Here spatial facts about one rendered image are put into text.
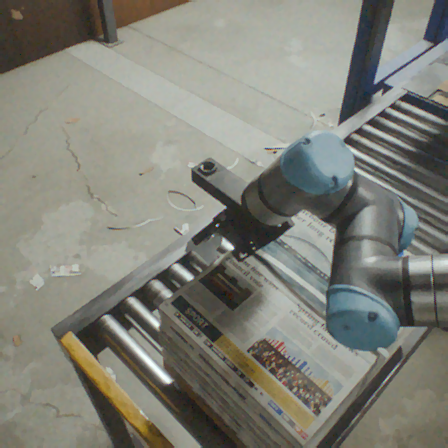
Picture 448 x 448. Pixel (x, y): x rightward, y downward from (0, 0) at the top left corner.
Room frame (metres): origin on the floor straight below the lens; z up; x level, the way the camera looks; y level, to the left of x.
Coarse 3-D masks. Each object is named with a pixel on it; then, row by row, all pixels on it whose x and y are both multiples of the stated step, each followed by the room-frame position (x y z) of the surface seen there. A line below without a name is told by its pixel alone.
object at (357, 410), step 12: (408, 336) 0.49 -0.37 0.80; (420, 336) 0.49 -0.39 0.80; (408, 348) 0.46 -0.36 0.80; (396, 360) 0.44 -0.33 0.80; (384, 372) 0.41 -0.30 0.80; (396, 372) 0.44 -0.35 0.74; (372, 384) 0.39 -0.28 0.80; (384, 384) 0.40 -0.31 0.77; (360, 396) 0.36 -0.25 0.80; (372, 396) 0.36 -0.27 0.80; (348, 408) 0.34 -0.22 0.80; (360, 408) 0.34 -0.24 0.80; (348, 420) 0.32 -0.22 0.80; (336, 432) 0.30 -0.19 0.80; (348, 432) 0.33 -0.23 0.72; (324, 444) 0.28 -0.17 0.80; (336, 444) 0.28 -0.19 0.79
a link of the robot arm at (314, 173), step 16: (304, 144) 0.43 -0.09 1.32; (320, 144) 0.43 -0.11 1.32; (336, 144) 0.44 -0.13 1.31; (288, 160) 0.43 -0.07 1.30; (304, 160) 0.41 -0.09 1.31; (320, 160) 0.41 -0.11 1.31; (336, 160) 0.42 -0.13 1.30; (352, 160) 0.43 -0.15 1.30; (272, 176) 0.44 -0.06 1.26; (288, 176) 0.42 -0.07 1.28; (304, 176) 0.40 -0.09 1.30; (320, 176) 0.40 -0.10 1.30; (336, 176) 0.40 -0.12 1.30; (352, 176) 0.43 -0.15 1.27; (272, 192) 0.43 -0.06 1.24; (288, 192) 0.42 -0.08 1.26; (304, 192) 0.41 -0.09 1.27; (320, 192) 0.40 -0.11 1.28; (336, 192) 0.41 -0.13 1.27; (272, 208) 0.43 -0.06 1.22; (288, 208) 0.42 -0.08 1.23; (304, 208) 0.42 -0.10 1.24; (320, 208) 0.40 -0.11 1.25; (336, 208) 0.40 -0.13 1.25
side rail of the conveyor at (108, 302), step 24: (384, 96) 1.39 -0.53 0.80; (360, 120) 1.25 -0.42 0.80; (144, 264) 0.68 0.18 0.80; (168, 264) 0.68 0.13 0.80; (120, 288) 0.61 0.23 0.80; (168, 288) 0.66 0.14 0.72; (72, 312) 0.55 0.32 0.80; (96, 312) 0.55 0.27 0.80; (96, 336) 0.52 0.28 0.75; (72, 360) 0.47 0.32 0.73
